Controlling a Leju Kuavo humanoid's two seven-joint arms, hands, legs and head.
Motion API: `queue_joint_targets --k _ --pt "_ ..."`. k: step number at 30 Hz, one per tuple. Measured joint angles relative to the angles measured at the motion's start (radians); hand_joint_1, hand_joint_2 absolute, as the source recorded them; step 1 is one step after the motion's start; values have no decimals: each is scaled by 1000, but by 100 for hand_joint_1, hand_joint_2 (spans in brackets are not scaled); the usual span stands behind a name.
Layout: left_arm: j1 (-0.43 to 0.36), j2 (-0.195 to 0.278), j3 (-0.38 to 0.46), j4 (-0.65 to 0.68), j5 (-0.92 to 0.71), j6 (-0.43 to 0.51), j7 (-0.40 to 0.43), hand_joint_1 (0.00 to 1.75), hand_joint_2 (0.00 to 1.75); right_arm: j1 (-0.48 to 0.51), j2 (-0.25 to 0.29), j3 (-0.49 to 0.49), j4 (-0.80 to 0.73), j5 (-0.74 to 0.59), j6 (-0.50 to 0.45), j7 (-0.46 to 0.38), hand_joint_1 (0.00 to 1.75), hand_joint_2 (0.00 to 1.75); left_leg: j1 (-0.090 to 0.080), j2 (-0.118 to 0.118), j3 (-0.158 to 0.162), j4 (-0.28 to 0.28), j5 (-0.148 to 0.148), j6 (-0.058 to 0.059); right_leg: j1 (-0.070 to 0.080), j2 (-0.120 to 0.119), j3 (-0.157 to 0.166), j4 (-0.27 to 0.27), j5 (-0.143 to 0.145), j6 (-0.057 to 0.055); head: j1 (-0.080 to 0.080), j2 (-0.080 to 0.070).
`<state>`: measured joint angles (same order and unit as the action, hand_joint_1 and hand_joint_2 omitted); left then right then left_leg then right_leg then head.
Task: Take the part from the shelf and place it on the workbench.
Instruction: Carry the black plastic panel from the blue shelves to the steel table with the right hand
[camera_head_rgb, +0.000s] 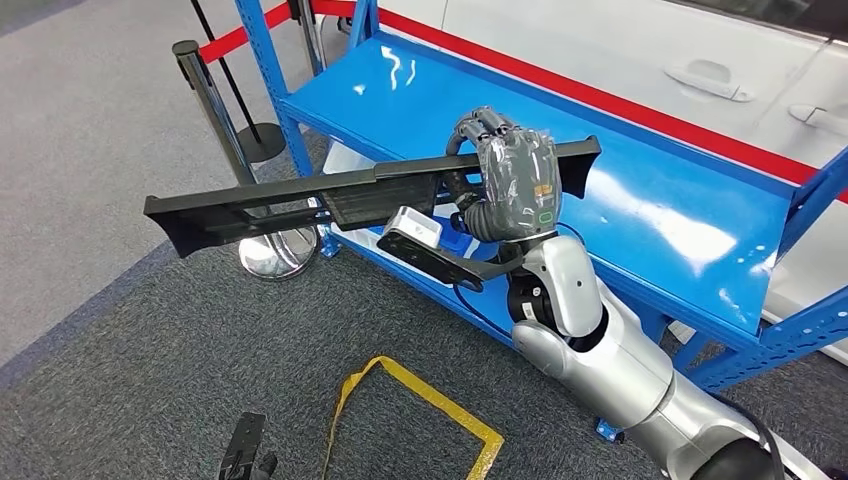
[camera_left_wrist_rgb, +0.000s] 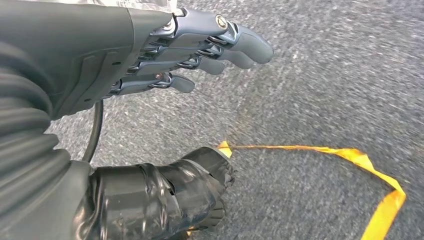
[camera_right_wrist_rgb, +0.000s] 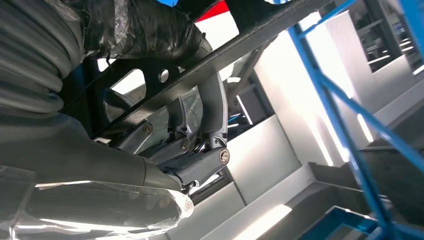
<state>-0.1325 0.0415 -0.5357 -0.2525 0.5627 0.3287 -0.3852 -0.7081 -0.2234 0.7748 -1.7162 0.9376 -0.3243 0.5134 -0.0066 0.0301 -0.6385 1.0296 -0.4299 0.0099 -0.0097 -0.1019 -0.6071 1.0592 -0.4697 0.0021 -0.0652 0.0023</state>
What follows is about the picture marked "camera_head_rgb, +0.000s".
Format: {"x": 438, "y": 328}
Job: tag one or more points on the short red barrier belt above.
{"x": 245, "y": 33}

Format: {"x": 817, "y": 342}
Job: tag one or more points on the long red barrier belt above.
{"x": 596, "y": 97}

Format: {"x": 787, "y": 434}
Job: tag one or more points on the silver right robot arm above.
{"x": 616, "y": 371}

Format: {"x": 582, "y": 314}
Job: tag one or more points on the black stanchion with round base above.
{"x": 262, "y": 146}

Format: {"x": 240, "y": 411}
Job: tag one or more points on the clear white plastic bin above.
{"x": 344, "y": 162}

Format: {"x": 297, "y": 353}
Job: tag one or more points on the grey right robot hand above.
{"x": 520, "y": 179}

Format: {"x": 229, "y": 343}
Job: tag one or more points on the yellow floor tape square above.
{"x": 430, "y": 397}

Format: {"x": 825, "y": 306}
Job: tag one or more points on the blue metal shelf rack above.
{"x": 662, "y": 218}

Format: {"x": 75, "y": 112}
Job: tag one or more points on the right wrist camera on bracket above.
{"x": 414, "y": 228}

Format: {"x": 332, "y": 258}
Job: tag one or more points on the black plastic car part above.
{"x": 378, "y": 199}

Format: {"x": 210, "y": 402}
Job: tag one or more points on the white car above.
{"x": 596, "y": 40}

